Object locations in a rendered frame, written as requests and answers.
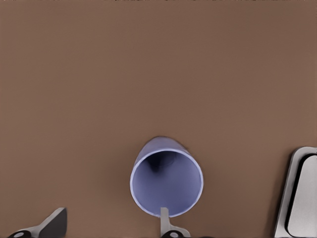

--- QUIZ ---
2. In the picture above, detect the blue cup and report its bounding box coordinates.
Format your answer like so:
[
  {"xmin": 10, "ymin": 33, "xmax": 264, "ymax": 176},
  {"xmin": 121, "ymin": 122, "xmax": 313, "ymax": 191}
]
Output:
[{"xmin": 129, "ymin": 135, "xmax": 204, "ymax": 218}]

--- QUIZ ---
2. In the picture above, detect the silver weighing scale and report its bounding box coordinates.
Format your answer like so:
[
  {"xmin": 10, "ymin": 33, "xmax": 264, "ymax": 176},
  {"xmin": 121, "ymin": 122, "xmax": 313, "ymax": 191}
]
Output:
[{"xmin": 273, "ymin": 146, "xmax": 317, "ymax": 238}]

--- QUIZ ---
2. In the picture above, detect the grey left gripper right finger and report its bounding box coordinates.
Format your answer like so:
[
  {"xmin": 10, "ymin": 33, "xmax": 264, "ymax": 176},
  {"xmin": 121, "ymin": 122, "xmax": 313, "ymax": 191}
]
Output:
[{"xmin": 160, "ymin": 207, "xmax": 192, "ymax": 238}]

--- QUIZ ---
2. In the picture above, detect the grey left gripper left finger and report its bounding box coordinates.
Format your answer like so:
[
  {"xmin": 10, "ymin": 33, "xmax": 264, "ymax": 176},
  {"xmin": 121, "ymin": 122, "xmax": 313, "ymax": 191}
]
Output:
[{"xmin": 7, "ymin": 207, "xmax": 68, "ymax": 238}]

